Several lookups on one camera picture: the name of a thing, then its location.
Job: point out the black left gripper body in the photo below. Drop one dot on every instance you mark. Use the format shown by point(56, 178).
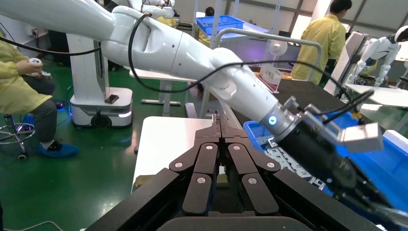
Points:
point(318, 159)

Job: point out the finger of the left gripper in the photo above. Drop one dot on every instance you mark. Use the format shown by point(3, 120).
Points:
point(353, 199)
point(374, 188)

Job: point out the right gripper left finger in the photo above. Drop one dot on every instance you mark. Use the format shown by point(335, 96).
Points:
point(200, 191)

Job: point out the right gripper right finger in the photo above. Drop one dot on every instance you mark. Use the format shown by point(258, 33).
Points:
point(255, 191)

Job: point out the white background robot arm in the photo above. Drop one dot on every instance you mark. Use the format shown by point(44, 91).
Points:
point(159, 11)

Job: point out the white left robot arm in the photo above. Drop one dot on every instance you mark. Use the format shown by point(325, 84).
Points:
point(191, 54)

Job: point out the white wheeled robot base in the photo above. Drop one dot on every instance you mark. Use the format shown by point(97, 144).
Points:
point(86, 73)

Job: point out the large blue plastic bin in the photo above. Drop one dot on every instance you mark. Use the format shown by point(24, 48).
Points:
point(392, 165)

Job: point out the white background table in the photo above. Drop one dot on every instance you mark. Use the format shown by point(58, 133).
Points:
point(149, 75)
point(382, 95)

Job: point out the acrylic sign with Chinese text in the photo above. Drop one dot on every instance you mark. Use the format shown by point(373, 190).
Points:
point(270, 78)

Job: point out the small white desk fan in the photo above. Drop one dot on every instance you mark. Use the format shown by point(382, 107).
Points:
point(278, 48)

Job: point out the white humanoid robot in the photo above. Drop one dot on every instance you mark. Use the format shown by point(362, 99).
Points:
point(379, 49)

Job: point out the dark smartphone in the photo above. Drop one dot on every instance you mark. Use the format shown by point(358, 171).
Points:
point(112, 99)

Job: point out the left grey table railing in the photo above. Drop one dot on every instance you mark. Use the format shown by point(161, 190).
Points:
point(255, 33)

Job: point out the blue shoe cover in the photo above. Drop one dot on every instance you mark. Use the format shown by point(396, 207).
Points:
point(59, 151)

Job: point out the small blue background bin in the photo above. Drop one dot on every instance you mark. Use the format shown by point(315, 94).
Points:
point(220, 25)

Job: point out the chrome stool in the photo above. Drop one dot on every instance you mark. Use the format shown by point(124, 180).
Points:
point(23, 148)

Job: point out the seated person in yellow coat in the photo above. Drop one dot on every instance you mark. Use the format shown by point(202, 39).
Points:
point(16, 92)

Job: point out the white handheld controller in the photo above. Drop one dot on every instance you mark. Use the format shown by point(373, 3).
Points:
point(35, 61)

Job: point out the pale metal bracket plate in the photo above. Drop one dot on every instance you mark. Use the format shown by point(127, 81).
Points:
point(287, 162)

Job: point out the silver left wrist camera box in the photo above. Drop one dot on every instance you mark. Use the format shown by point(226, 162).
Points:
point(363, 137)

